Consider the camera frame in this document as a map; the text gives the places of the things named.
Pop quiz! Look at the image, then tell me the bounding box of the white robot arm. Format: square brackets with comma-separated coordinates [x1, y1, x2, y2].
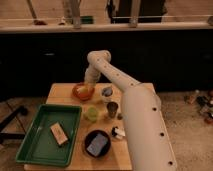
[84, 50, 177, 171]

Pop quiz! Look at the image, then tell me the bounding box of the red bowl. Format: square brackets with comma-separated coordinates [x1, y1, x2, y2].
[72, 83, 95, 101]

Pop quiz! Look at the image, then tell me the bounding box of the dark bowl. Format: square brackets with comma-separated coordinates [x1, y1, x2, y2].
[84, 130, 111, 158]

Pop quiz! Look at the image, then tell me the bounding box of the green plastic cup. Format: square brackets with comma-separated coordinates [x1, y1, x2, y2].
[85, 107, 99, 122]

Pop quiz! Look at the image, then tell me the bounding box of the metal cup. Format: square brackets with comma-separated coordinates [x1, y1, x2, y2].
[107, 102, 118, 118]

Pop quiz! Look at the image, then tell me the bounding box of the wooden block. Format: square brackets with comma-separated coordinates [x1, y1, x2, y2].
[50, 123, 68, 146]

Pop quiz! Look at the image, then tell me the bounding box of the blue sponge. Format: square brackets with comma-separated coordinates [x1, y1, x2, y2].
[86, 133, 108, 157]

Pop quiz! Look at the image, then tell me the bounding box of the green plastic tray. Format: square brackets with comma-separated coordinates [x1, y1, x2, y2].
[16, 104, 82, 167]

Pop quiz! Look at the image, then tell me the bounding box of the black stand leg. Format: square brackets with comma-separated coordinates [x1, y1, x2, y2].
[0, 106, 28, 144]

